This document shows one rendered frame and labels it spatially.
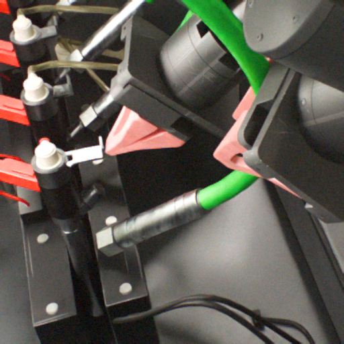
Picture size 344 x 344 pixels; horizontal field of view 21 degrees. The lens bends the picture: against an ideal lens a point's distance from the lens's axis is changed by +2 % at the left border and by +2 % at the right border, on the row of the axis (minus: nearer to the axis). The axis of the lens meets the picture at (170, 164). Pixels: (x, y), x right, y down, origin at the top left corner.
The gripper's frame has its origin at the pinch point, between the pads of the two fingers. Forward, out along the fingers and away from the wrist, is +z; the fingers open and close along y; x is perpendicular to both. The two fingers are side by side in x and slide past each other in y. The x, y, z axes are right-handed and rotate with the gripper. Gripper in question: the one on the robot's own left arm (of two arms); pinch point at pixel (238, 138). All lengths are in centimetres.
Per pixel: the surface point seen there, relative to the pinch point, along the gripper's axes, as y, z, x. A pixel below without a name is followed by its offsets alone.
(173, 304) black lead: 5.6, 19.1, 10.4
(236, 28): -1.1, -7.3, -6.5
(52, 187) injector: 2.5, 21.2, -2.6
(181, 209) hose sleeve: 3.9, 5.6, 1.2
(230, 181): 1.9, 1.5, 1.5
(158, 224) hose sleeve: 4.8, 7.7, 1.1
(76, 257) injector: 4.4, 28.0, 4.4
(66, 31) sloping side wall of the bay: -21, 46, -3
